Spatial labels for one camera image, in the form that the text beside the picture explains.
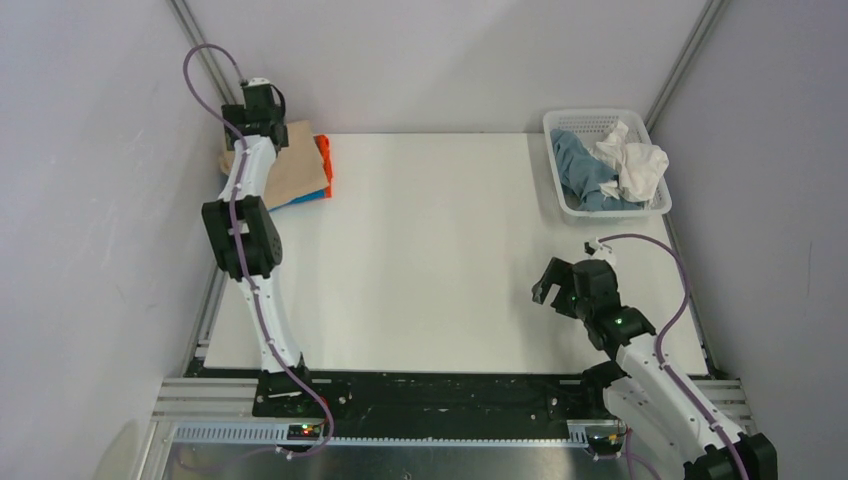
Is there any left corner aluminium post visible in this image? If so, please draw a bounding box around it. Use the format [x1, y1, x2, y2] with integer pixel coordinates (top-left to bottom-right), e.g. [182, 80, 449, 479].
[166, 0, 242, 116]

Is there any folded orange t shirt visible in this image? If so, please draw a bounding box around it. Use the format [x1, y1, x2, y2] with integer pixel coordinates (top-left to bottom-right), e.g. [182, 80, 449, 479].
[314, 135, 334, 198]

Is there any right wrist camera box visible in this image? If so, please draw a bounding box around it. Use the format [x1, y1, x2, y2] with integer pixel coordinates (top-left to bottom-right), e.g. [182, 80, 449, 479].
[584, 238, 617, 267]

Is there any right controller board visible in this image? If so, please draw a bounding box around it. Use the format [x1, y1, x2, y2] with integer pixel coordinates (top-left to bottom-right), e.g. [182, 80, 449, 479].
[587, 434, 624, 457]

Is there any right corner aluminium post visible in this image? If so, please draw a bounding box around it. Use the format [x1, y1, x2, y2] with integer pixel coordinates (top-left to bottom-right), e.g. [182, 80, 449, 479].
[645, 0, 731, 134]

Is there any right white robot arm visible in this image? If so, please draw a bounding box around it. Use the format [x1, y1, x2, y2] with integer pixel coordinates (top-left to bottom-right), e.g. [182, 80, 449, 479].
[532, 258, 778, 479]

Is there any left controller board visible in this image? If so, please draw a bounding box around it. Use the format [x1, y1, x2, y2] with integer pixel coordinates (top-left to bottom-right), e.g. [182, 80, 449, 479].
[286, 423, 323, 441]

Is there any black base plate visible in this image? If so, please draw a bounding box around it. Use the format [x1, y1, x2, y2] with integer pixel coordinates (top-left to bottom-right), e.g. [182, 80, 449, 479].
[185, 357, 624, 441]

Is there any white plastic basket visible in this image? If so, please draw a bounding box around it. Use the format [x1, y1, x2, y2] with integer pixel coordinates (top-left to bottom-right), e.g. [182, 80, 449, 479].
[542, 108, 672, 220]

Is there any corner aluminium post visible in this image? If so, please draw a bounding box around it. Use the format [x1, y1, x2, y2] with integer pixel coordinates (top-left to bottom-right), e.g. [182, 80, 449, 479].
[645, 0, 731, 134]
[166, 0, 242, 116]

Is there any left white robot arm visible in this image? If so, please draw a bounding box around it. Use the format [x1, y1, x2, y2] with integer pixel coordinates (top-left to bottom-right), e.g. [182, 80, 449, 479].
[201, 78, 305, 374]

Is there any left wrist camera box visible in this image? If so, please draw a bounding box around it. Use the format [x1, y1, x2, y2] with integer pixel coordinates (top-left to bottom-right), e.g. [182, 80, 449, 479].
[240, 77, 272, 89]

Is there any beige t shirt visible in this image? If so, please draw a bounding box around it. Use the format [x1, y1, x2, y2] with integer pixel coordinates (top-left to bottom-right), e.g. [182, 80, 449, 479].
[219, 119, 331, 211]

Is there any grey blue t shirt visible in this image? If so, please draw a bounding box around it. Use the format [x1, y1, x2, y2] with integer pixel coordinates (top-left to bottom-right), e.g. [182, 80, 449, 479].
[550, 129, 644, 212]

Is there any controller board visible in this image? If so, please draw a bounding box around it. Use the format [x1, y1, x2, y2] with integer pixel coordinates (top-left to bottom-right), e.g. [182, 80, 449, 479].
[286, 423, 323, 441]
[587, 434, 624, 457]

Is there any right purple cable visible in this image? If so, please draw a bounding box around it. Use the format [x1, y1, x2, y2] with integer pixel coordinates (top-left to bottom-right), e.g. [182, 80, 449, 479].
[597, 233, 750, 480]

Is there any folded blue t shirt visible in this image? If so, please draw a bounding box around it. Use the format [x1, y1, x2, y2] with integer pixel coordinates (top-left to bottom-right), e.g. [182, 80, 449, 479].
[268, 186, 332, 212]

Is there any aluminium frame rail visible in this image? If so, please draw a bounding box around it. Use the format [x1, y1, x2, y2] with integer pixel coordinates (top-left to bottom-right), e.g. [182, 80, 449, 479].
[132, 377, 754, 452]

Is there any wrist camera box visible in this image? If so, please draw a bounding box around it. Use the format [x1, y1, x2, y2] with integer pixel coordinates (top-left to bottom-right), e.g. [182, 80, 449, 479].
[240, 77, 272, 89]
[584, 238, 617, 267]

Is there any white t shirt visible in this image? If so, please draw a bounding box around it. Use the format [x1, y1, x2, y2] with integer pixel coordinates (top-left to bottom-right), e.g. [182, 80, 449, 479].
[589, 121, 669, 204]

